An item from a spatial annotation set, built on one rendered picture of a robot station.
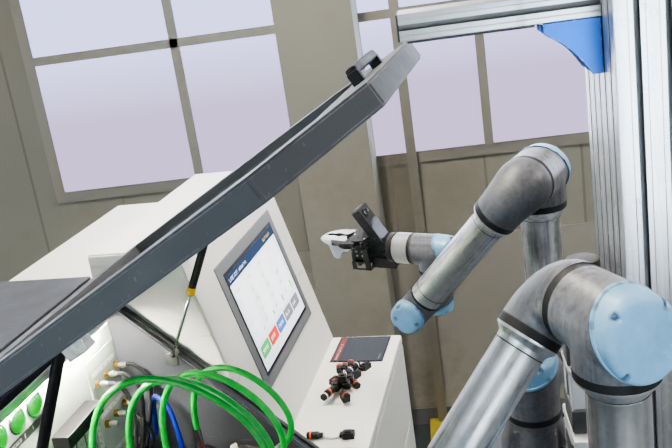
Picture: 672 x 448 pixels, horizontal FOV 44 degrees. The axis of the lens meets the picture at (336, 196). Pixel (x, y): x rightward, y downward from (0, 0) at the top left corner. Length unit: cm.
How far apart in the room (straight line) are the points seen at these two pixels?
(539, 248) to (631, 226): 50
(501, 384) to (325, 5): 222
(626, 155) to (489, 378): 40
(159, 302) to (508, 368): 101
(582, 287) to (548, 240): 72
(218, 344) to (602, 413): 106
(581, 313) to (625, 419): 15
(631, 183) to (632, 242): 10
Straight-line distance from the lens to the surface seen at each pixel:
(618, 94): 133
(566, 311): 114
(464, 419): 123
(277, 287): 239
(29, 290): 206
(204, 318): 198
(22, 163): 400
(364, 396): 235
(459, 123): 354
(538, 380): 183
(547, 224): 184
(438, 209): 366
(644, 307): 110
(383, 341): 262
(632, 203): 137
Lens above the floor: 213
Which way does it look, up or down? 16 degrees down
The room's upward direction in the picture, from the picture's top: 8 degrees counter-clockwise
